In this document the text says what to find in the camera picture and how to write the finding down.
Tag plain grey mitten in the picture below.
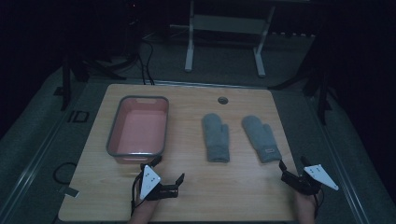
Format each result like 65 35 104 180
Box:
201 112 231 163

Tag left hand-held gripper cable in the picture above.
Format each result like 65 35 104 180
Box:
130 169 148 217

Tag white metal desk frame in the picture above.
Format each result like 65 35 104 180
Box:
184 0 276 78

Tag white power strip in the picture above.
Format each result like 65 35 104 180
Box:
270 30 316 39

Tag looped black cable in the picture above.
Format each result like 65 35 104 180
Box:
51 161 78 186

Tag person's left hand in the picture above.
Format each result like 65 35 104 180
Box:
133 191 161 219

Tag grey mitten with label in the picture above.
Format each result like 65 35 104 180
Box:
241 115 283 164

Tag person's right hand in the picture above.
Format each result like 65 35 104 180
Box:
294 189 321 219

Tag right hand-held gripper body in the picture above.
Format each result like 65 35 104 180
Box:
280 163 340 197

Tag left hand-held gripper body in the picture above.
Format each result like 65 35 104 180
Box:
138 164 180 202

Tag black tripod stand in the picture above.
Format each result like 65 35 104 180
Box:
52 55 127 112
269 60 333 126

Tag hand-held gripper cable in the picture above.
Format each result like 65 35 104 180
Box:
312 188 325 219
130 169 148 217

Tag black floor cable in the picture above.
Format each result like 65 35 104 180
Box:
136 52 148 86
143 38 156 86

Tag right hand-held gripper cable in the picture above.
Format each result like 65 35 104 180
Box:
312 188 325 219

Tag pink basin with grey rim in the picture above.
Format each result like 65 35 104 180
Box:
106 95 170 165

